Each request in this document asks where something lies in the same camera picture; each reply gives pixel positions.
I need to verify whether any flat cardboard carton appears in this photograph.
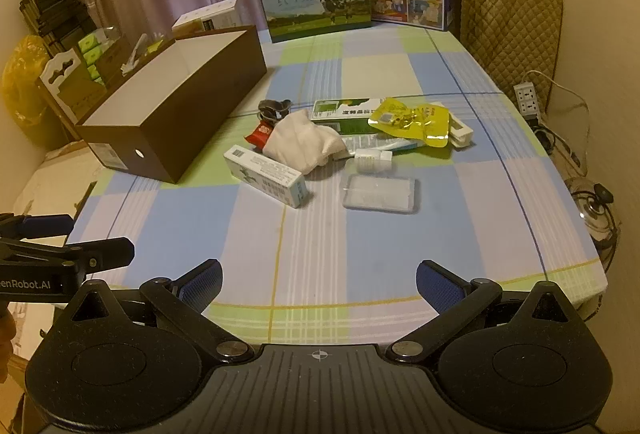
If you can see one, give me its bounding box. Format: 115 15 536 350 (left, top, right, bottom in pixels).
12 141 101 225

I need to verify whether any white appliance box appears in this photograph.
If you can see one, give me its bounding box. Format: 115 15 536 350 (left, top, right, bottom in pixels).
171 0 241 35

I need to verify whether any brown storage box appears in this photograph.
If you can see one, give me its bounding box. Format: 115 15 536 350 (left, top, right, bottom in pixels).
75 24 268 185

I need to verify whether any black folding stool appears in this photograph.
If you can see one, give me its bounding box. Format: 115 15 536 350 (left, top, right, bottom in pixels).
16 0 96 65

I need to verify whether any white pill bottle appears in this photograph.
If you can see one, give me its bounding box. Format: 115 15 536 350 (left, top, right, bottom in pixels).
354 149 393 173

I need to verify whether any yellow pouch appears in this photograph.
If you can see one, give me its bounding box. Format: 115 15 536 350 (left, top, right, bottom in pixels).
367 98 451 149

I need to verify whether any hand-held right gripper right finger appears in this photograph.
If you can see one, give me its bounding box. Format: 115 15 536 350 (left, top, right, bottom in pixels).
385 259 581 367

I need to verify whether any cardboard box with hang tab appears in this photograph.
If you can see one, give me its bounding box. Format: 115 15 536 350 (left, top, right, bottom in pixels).
39 48 108 125

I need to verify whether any clear plastic case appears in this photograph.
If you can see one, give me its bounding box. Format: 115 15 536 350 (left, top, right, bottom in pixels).
341 175 420 215

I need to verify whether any crumpled foil bag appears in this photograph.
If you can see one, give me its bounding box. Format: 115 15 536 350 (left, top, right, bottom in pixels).
120 33 151 75

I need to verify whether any white power strip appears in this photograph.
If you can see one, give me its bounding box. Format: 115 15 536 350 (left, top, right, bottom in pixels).
514 83 541 116

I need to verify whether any white pill organizer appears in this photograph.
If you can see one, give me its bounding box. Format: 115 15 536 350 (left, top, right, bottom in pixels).
430 101 473 149

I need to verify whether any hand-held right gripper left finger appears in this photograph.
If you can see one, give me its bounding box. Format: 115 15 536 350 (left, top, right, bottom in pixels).
62 259 256 365

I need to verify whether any white medicine box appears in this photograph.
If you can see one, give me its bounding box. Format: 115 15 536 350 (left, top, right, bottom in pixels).
223 144 308 209

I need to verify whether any red packet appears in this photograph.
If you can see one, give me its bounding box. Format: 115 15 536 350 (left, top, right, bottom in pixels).
248 121 275 150

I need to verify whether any green and white box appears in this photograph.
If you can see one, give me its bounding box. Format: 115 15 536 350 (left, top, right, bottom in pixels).
310 98 396 136

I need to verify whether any yellow plastic bag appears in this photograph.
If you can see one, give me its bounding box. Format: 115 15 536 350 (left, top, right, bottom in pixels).
2 35 51 150

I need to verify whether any chair with quilted cover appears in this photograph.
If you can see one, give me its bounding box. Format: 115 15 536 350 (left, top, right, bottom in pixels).
452 0 563 95

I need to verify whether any white cloth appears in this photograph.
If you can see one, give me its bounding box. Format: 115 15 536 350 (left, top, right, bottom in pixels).
263 109 348 176

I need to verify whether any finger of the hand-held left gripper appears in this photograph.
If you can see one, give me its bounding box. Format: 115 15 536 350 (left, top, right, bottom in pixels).
0 213 74 239
0 237 135 272

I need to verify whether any white printed sachet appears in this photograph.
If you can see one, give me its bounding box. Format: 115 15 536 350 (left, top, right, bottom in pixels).
340 135 421 155

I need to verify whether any power cable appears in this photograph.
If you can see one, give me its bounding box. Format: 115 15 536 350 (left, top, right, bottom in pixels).
525 69 593 175

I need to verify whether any dark clear plastic packet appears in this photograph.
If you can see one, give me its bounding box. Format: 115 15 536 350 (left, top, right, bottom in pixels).
257 99 293 122

